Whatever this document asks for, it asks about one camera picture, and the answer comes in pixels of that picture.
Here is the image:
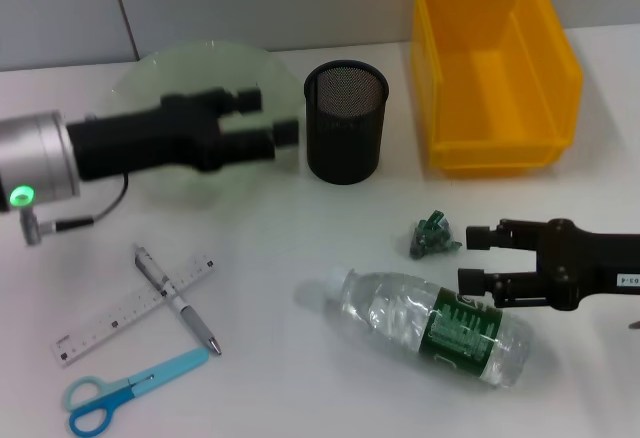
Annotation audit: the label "clear green-label water bottle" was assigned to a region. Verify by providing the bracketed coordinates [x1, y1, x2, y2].
[321, 266, 533, 390]

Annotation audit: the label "yellow plastic bin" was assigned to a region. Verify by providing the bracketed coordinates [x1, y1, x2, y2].
[410, 0, 585, 179]

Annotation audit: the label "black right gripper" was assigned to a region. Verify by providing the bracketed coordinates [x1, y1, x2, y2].
[456, 216, 640, 313]

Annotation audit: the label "black mesh pen cup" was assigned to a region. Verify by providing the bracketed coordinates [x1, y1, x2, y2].
[303, 60, 390, 187]

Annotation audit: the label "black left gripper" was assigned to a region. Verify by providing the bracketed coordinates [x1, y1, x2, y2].
[66, 86, 302, 183]

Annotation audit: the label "green glass fruit plate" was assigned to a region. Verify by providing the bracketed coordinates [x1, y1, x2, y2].
[110, 40, 305, 212]

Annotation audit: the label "blue scissors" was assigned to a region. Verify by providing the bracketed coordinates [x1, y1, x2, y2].
[63, 347, 211, 437]

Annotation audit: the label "clear plastic ruler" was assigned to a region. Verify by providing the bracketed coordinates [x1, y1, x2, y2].
[53, 253, 217, 369]

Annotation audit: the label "green plastic wrapper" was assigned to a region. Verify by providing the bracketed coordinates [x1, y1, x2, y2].
[405, 210, 464, 261]

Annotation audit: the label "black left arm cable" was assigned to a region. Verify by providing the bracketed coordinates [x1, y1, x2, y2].
[42, 172, 131, 233]

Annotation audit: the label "white grey ballpoint pen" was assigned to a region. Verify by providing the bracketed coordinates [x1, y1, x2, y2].
[133, 243, 223, 358]

